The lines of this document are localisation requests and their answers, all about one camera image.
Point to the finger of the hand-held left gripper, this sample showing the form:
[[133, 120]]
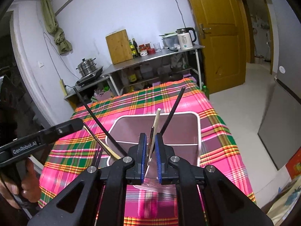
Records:
[[65, 127]]

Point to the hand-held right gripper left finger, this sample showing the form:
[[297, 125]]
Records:
[[143, 160]]

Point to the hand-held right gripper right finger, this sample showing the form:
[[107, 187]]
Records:
[[158, 162]]

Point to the metal chopstick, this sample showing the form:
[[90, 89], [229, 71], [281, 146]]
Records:
[[151, 141]]

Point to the pink utensil basket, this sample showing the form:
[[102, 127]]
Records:
[[185, 131]]

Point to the person's left hand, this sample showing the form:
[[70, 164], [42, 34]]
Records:
[[31, 181]]

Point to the yellow power strip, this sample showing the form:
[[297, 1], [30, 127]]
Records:
[[63, 88]]

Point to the low steel table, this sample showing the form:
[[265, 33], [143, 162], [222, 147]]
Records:
[[94, 83]]

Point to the black induction cooker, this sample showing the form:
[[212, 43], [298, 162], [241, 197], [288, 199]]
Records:
[[90, 78]]

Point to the plaid tablecloth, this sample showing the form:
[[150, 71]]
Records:
[[218, 150]]

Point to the steel steamer pot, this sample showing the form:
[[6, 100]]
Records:
[[87, 67]]

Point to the green plastic bottle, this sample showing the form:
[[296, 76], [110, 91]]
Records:
[[206, 93]]

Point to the green hanging cloth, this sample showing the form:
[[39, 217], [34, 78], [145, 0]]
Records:
[[58, 40]]

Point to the wooden cutting board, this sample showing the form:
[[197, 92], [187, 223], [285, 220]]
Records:
[[118, 47]]

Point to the steel counter table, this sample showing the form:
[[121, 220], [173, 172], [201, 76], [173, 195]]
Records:
[[145, 60]]

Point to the dark oil bottle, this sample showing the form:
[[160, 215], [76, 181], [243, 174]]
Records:
[[135, 49], [131, 50]]

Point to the red lidded jar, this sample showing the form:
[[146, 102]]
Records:
[[143, 50]]

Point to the red lidded tub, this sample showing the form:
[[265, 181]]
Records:
[[152, 51]]

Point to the clear drinking glass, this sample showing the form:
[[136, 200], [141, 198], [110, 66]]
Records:
[[157, 47]]

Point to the clear plastic container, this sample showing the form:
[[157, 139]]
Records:
[[169, 42]]

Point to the white electric kettle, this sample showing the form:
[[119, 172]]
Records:
[[184, 41]]

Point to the yellow wooden door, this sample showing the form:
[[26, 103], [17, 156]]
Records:
[[216, 51]]

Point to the grey refrigerator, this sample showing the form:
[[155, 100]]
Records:
[[279, 122]]

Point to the red box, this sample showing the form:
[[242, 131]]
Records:
[[294, 167]]

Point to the white wall switch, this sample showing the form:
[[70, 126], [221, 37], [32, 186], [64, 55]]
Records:
[[40, 64]]

